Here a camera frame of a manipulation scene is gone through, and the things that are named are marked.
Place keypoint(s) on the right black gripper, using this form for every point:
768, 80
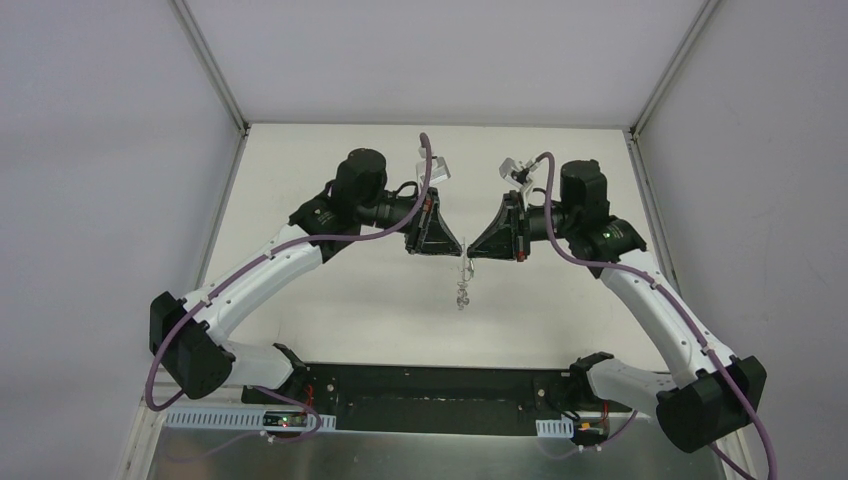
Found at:
520, 225

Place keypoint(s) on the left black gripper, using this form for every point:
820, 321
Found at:
416, 225

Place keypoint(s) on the large metal keyring with clips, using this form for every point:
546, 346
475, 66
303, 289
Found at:
466, 275

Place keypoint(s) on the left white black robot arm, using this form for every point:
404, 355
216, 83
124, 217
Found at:
189, 336

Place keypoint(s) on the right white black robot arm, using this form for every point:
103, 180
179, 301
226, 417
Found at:
707, 391

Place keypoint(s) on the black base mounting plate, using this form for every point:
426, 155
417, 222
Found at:
441, 400

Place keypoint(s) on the right circuit board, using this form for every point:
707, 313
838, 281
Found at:
589, 434

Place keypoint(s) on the circuit board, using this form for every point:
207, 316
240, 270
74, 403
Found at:
589, 434
285, 420

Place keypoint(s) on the left circuit board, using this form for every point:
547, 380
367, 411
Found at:
285, 420

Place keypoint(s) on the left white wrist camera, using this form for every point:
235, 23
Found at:
434, 167

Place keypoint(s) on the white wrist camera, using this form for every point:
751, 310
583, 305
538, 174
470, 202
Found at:
434, 167
519, 174

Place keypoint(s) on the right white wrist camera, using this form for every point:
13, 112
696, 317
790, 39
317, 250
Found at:
519, 174

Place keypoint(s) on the right white cable duct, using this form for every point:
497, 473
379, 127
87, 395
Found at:
555, 428

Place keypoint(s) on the white cable duct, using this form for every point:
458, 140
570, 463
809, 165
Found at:
555, 428
216, 418

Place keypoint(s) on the left white cable duct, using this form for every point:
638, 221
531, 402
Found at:
216, 418

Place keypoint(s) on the right aluminium frame post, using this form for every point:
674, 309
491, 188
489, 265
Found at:
696, 29

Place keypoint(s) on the aluminium frame post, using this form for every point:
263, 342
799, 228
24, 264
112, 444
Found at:
696, 29
206, 58

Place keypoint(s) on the left aluminium frame post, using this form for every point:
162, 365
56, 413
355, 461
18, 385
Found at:
206, 58

